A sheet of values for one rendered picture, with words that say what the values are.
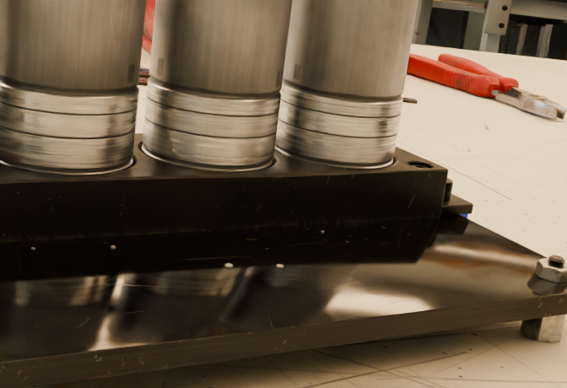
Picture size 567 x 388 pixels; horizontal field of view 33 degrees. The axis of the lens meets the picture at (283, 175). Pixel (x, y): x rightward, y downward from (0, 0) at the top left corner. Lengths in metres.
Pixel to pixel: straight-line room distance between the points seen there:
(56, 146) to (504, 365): 0.08
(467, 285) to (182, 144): 0.05
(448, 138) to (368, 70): 0.16
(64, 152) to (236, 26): 0.04
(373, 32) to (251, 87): 0.03
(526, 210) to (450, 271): 0.09
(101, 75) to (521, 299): 0.08
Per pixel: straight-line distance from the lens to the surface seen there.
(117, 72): 0.16
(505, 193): 0.27
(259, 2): 0.16
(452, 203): 0.20
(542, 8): 2.74
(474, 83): 0.44
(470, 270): 0.17
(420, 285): 0.15
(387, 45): 0.18
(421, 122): 0.35
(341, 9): 0.18
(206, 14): 0.16
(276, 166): 0.17
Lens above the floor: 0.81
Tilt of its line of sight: 15 degrees down
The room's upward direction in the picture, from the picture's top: 7 degrees clockwise
